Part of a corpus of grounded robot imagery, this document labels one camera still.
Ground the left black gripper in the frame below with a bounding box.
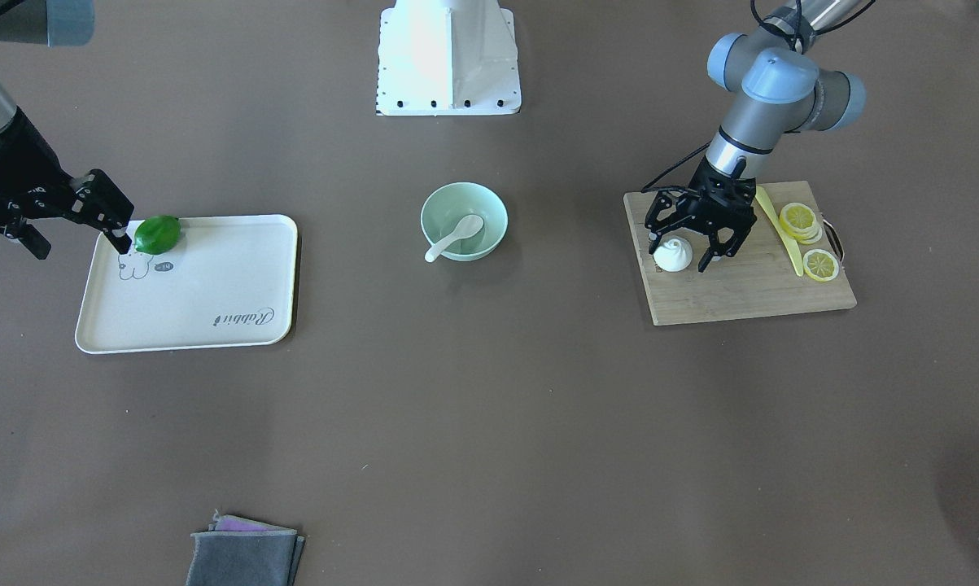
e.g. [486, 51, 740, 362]
[645, 156, 757, 272]

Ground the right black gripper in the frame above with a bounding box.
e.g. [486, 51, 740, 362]
[0, 110, 134, 260]

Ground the white steamed bun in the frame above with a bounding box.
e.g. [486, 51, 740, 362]
[652, 237, 693, 272]

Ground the white ceramic spoon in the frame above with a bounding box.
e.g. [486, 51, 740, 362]
[423, 214, 484, 263]

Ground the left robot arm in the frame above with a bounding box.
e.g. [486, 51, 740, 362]
[645, 1, 870, 271]

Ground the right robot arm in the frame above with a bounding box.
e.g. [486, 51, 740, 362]
[0, 1, 134, 260]

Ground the mint green bowl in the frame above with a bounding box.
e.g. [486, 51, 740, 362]
[421, 182, 510, 262]

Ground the yellow plastic knife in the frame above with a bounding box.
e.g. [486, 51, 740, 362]
[754, 186, 805, 277]

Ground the wooden cutting board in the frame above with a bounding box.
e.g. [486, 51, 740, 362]
[623, 192, 857, 326]

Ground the green lime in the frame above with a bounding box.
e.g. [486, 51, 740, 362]
[134, 215, 181, 256]

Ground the lemon slice stack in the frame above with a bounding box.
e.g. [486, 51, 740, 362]
[779, 203, 823, 245]

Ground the lemon slice near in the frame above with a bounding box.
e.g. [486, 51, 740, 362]
[802, 248, 841, 282]

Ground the white rabbit tray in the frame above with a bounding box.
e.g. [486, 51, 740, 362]
[75, 214, 299, 355]

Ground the grey folded cloth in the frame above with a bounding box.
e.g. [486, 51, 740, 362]
[186, 513, 306, 585]

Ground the white camera pole base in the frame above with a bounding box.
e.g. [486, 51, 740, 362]
[375, 1, 522, 116]

